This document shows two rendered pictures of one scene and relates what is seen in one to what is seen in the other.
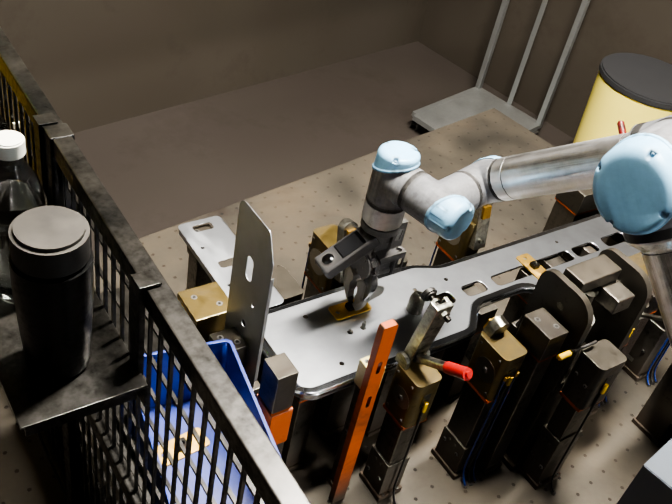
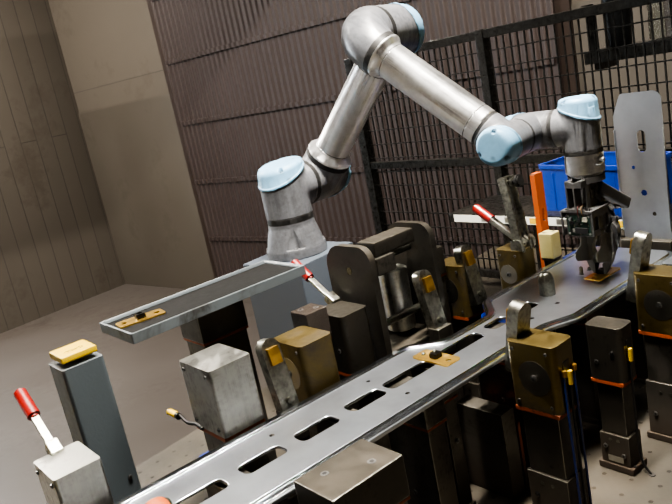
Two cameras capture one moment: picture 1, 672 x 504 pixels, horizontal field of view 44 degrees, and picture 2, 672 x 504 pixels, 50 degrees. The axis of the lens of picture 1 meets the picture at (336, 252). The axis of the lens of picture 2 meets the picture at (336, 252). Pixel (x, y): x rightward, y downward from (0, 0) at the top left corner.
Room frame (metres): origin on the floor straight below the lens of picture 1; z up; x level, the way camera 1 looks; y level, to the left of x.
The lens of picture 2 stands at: (2.62, -0.50, 1.51)
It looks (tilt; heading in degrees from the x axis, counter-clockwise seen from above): 14 degrees down; 183
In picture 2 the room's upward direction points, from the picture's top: 11 degrees counter-clockwise
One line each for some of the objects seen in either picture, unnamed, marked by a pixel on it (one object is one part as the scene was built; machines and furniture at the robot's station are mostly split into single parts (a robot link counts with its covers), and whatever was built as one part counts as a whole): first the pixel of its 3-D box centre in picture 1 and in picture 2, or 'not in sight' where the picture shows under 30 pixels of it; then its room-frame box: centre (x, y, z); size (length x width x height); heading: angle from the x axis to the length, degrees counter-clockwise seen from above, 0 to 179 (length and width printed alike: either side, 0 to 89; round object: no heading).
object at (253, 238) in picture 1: (248, 297); (641, 167); (0.98, 0.12, 1.17); 0.12 x 0.01 x 0.34; 41
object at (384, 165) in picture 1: (394, 176); (578, 124); (1.19, -0.07, 1.32); 0.09 x 0.08 x 0.11; 53
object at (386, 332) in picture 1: (359, 420); (548, 274); (0.96, -0.11, 0.95); 0.03 x 0.01 x 0.50; 131
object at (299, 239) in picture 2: not in sight; (293, 233); (0.89, -0.70, 1.15); 0.15 x 0.15 x 0.10
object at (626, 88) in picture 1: (620, 145); not in sight; (3.32, -1.14, 0.34); 0.44 x 0.43 x 0.69; 50
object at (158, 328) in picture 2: not in sight; (207, 297); (1.34, -0.83, 1.16); 0.37 x 0.14 x 0.02; 131
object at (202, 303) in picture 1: (200, 366); not in sight; (1.06, 0.21, 0.88); 0.08 x 0.08 x 0.36; 41
